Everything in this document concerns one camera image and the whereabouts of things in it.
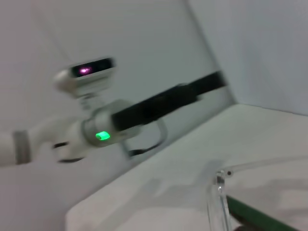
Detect grey left arm cable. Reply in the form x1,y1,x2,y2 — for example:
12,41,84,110
121,119,168,157

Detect green glasses case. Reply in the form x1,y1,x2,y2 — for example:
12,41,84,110
227,196,301,231

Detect clear plastic glasses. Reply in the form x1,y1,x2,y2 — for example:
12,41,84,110
206,156,308,231

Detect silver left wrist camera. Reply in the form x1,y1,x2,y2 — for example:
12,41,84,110
52,57,118,97

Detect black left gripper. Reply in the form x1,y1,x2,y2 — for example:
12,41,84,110
112,71,228,132

